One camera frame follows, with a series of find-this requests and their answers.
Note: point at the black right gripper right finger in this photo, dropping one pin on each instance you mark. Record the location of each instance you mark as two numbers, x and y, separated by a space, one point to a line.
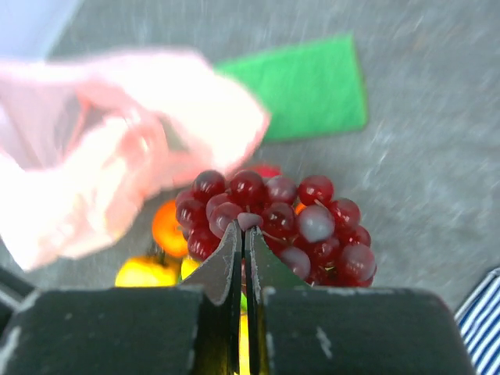
277 316

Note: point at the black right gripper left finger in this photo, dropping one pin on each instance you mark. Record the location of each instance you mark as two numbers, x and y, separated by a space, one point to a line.
216 347

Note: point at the red grape bunch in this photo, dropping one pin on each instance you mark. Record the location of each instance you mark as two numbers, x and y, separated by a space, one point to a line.
319 237

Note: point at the pink plastic bag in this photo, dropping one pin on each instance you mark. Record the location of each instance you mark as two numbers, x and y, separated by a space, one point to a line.
85 143

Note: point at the yellow bell pepper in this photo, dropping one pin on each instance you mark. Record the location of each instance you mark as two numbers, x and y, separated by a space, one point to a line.
147 272

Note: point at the orange tangerine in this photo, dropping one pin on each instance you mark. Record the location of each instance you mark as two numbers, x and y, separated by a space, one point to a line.
166 231

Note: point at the red dragon fruit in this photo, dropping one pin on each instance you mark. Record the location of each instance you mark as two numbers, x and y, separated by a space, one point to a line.
266 171

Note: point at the green cloth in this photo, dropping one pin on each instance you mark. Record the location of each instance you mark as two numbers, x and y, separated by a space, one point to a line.
312 90

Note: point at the blue white striped cloth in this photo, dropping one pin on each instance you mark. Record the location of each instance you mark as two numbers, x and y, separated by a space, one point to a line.
478 321

